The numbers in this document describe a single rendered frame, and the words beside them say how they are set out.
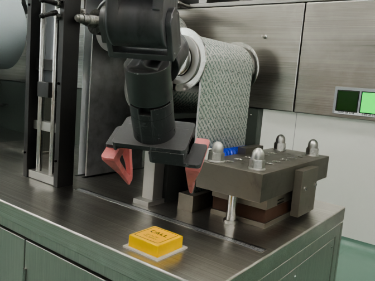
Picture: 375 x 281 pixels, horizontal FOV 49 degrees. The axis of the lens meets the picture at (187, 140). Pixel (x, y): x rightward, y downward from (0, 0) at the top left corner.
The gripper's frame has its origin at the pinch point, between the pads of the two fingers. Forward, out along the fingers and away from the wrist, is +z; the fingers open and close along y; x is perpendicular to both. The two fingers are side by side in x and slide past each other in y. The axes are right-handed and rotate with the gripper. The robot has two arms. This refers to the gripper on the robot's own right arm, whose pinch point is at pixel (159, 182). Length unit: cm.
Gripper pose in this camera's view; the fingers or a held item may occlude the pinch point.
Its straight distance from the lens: 62.4
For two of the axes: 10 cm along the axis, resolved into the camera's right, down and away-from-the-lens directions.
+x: -2.4, 5.9, -7.7
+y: -9.7, -1.1, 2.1
